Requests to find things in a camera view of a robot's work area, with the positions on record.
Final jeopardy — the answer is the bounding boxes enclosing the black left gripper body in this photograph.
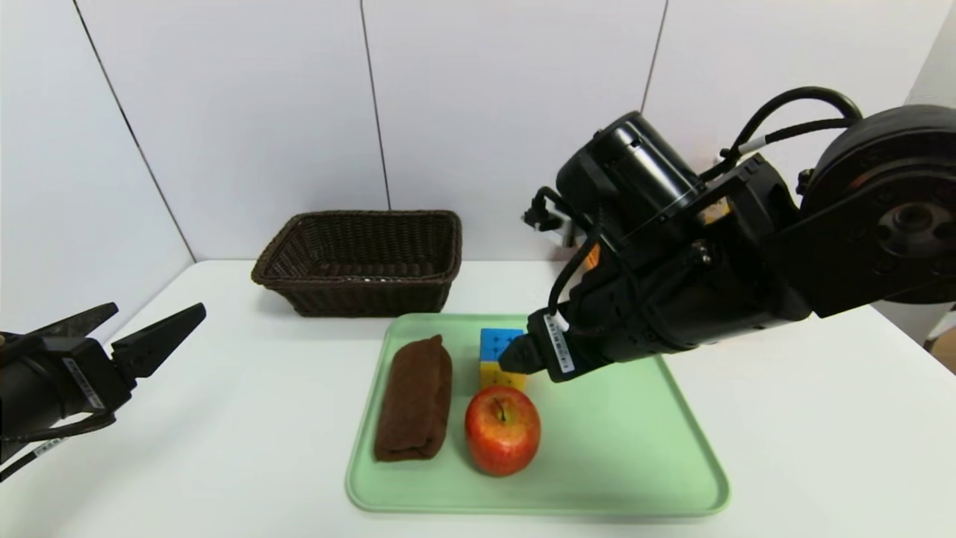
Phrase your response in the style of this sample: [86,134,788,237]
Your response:
[0,333,133,442]

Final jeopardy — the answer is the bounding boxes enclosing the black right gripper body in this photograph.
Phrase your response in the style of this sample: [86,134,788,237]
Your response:
[526,259,681,383]

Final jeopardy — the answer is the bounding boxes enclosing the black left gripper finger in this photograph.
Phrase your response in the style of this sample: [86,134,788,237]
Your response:
[25,302,120,338]
[111,302,207,392]

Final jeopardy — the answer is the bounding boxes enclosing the red apple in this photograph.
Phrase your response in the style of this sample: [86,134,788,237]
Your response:
[465,385,541,477]

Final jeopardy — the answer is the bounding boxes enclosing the brown towel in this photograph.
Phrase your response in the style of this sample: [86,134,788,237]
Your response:
[374,335,453,462]

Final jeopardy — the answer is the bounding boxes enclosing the dark brown wicker basket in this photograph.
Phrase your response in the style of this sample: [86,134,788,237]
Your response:
[252,210,463,318]

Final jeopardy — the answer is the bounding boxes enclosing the colourful puzzle cube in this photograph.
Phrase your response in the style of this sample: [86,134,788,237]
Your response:
[479,328,527,391]

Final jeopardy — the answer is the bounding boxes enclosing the light green plastic tray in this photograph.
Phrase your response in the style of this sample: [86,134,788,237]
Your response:
[346,313,730,516]

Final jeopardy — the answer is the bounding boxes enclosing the white background object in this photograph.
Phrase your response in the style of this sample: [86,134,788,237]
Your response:
[925,308,956,353]

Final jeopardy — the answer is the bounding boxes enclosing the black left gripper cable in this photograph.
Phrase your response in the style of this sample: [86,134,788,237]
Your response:
[0,411,117,479]

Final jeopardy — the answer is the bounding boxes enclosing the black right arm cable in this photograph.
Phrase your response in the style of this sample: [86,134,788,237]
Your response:
[721,86,863,161]

